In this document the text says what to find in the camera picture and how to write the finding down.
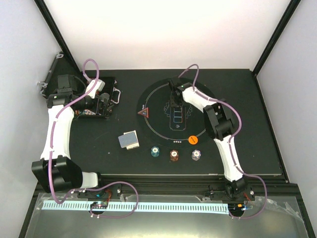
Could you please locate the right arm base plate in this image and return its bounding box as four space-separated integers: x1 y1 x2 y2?
209 185 255 202

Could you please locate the purple poker chip stack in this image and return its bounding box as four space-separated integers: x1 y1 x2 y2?
192 150 201 161

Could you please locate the black poker chip case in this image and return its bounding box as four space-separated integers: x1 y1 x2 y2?
38 52 121 119

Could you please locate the round black poker mat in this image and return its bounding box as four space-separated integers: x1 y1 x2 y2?
136 79 212 149

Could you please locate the deck of playing cards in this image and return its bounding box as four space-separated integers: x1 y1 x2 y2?
118 130 139 150

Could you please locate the red-brown poker chip stack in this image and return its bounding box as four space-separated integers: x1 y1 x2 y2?
170 150 179 162

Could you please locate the chips row in case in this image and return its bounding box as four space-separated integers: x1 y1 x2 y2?
75 110 96 116

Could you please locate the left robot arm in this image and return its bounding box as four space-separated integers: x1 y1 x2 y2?
31 74 117 198

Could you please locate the orange round blind button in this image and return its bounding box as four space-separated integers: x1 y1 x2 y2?
188 135 199 145

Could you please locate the teal poker chip stack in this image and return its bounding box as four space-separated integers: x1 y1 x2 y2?
151 146 159 157

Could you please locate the clear dealer button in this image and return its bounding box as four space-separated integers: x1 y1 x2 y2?
100 93 109 101

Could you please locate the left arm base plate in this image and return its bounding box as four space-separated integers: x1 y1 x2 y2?
77 183 122 200

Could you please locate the red triangular all-in button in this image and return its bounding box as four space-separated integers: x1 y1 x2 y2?
137 107 149 119

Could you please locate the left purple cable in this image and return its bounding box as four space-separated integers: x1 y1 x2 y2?
49 59 139 219

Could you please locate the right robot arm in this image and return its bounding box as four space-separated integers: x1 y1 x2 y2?
168 78 247 200

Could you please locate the light blue slotted strip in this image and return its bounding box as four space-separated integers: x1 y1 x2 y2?
42 200 229 215

